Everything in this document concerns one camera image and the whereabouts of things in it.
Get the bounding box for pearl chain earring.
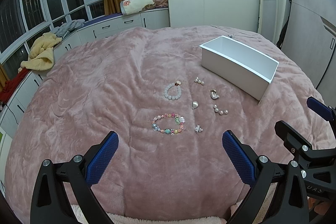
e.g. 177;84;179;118
213;104;228;115

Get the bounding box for silver crystal flower brooch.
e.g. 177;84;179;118
194;124;203;133

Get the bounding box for pearl bar earring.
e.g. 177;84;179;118
194;77;205;86

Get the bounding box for colourful bead bracelet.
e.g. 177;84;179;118
151;112;187;136

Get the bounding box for white jade bead bracelet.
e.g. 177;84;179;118
163;80;183;101

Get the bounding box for grey door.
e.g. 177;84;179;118
281;0;335;87

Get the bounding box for white rectangular box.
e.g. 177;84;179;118
199;36;279;101

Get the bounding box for pink plush blanket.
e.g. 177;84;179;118
4;25;329;224

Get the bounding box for red cloth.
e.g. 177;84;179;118
0;68;30;104

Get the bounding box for white framed standing mirror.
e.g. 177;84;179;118
257;0;278;43

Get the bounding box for yellow towel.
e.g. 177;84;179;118
21;32;62;71

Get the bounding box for grey clothing pile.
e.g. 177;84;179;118
51;19;85;38

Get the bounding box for white window bench cabinets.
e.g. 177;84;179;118
1;8;170;138

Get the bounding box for large window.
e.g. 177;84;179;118
0;0;106;72

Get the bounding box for rolled white floral blanket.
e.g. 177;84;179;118
120;0;156;15

